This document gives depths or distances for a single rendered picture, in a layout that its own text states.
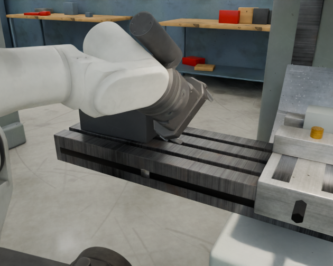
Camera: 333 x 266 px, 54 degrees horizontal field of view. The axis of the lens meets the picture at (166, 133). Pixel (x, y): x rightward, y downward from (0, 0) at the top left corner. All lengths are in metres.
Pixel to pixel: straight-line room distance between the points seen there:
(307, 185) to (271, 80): 0.58
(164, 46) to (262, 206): 0.33
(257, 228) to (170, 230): 1.28
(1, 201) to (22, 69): 0.41
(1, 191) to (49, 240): 1.32
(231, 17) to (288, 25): 3.46
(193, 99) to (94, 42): 0.21
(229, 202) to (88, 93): 0.46
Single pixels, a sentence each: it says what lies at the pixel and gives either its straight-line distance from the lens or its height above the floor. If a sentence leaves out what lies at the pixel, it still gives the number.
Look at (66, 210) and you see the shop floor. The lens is 2.21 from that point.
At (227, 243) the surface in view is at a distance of 0.68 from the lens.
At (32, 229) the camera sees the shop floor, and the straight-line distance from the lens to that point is 2.12.
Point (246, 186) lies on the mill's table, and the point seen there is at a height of 0.90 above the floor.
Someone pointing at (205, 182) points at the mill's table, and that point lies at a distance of 0.74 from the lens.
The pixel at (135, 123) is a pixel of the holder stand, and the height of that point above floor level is 0.96.
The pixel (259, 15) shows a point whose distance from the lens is 4.50.
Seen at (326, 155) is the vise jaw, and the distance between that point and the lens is 0.68.
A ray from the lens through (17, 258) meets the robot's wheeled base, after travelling 1.09.
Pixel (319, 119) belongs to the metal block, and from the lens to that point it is 0.71.
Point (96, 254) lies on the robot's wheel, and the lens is 0.99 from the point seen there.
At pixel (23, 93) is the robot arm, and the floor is 1.18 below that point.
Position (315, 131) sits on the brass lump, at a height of 1.03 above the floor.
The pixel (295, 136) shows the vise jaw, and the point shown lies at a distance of 0.68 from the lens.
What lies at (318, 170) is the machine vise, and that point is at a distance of 0.66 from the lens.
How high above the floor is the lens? 1.28
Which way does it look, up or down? 24 degrees down
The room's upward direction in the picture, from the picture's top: straight up
